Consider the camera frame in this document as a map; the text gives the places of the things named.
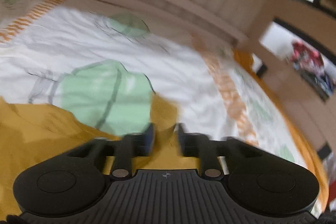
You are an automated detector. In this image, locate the mustard yellow knit garment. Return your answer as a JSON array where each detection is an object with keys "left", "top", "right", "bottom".
[{"left": 1, "top": 94, "right": 199, "bottom": 219}]

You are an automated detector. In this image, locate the mustard yellow fitted sheet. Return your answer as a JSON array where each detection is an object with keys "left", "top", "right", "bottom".
[{"left": 233, "top": 50, "right": 329, "bottom": 212}]

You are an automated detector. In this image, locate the white jellyfish print duvet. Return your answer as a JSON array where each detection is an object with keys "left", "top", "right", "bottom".
[{"left": 0, "top": 0, "right": 324, "bottom": 217}]

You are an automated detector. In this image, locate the red and black wall picture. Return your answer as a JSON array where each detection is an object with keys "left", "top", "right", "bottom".
[{"left": 290, "top": 40, "right": 336, "bottom": 102}]

